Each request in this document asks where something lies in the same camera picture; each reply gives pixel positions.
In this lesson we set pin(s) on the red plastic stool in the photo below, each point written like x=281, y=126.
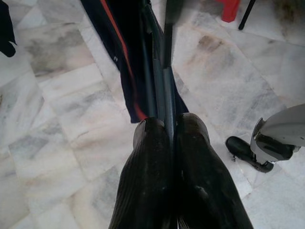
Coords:
x=230, y=12

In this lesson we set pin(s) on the navy shirt red stripe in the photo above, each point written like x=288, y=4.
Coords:
x=114, y=35

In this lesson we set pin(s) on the black robot foot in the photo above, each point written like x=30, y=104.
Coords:
x=240, y=149

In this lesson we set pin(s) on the black plastic hanger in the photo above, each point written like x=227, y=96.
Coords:
x=168, y=95

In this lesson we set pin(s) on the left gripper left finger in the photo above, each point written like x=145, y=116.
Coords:
x=145, y=179

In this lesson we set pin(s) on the black T-shirt green logo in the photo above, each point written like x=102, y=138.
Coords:
x=6, y=28

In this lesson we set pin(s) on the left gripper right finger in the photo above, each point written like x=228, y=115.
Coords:
x=202, y=179

